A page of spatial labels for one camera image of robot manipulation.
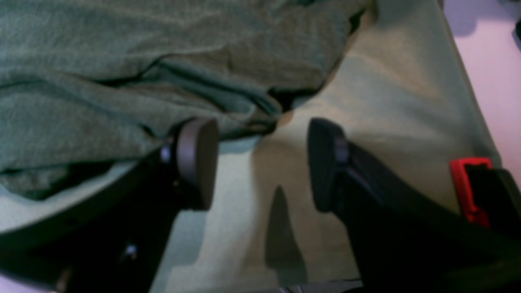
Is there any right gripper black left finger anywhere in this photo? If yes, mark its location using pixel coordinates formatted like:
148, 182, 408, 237
1, 118, 219, 293

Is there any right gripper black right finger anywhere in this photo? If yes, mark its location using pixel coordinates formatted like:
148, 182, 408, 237
307, 118, 521, 293

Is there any green T-shirt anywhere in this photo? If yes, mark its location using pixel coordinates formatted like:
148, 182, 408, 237
0, 0, 367, 200

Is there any red and blue clamp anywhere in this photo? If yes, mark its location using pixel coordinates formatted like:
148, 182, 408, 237
450, 157, 521, 232

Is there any light green table cloth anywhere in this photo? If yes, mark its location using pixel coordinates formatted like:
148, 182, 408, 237
1, 0, 500, 293

